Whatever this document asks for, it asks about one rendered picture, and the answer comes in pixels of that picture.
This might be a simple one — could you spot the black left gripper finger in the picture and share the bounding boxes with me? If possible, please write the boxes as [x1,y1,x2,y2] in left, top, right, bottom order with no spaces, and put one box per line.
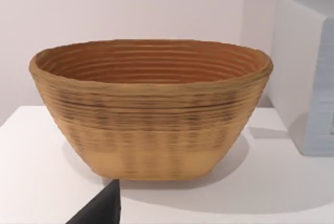
[65,179,122,224]

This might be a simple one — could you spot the brown woven basket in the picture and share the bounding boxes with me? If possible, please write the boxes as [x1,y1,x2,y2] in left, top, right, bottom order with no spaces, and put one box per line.
[28,39,274,182]

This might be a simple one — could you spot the pale microwave oven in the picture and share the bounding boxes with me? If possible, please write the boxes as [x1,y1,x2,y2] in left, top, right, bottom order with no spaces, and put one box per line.
[266,0,334,157]

